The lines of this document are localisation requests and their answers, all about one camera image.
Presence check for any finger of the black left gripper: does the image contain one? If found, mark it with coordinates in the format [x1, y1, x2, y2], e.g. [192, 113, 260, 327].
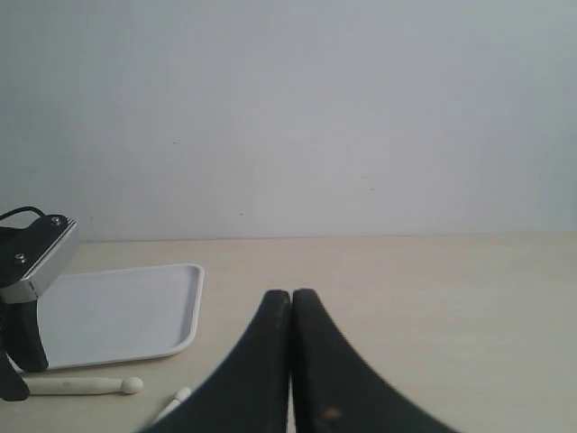
[0, 347, 29, 401]
[13, 300, 49, 372]

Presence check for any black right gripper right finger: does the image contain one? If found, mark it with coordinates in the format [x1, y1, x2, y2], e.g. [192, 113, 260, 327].
[291, 289, 454, 432]

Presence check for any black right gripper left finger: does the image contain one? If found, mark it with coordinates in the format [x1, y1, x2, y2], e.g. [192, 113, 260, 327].
[146, 290, 291, 433]

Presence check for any short wooden drumstick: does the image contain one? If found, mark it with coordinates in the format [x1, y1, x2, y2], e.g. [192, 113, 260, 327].
[24, 377, 143, 396]

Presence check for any long wooden drumstick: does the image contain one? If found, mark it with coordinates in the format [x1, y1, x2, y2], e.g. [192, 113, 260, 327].
[152, 387, 192, 424]

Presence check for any white rectangular tray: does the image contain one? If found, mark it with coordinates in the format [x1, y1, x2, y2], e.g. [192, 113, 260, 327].
[37, 263, 205, 371]

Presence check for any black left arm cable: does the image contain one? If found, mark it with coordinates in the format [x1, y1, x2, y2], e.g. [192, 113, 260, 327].
[0, 206, 49, 226]

